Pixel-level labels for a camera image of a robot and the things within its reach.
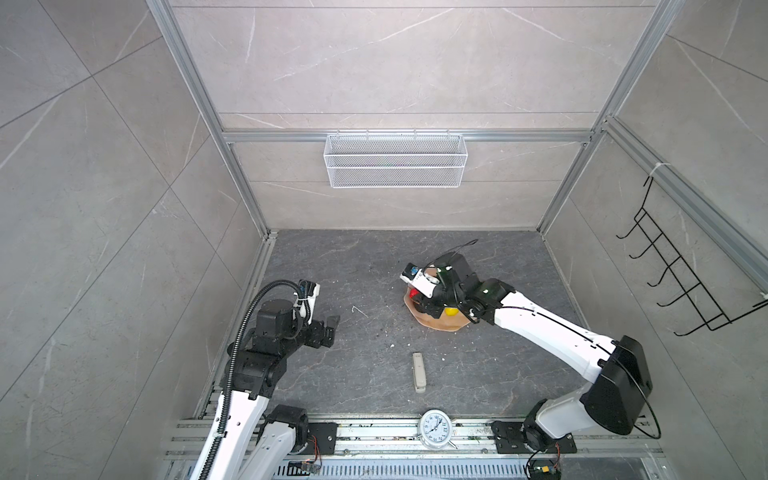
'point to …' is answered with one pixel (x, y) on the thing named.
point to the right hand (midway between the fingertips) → (419, 289)
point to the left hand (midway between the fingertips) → (318, 306)
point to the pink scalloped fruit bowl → (445, 322)
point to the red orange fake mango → (413, 292)
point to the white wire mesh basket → (354, 161)
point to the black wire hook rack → (694, 288)
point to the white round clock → (436, 429)
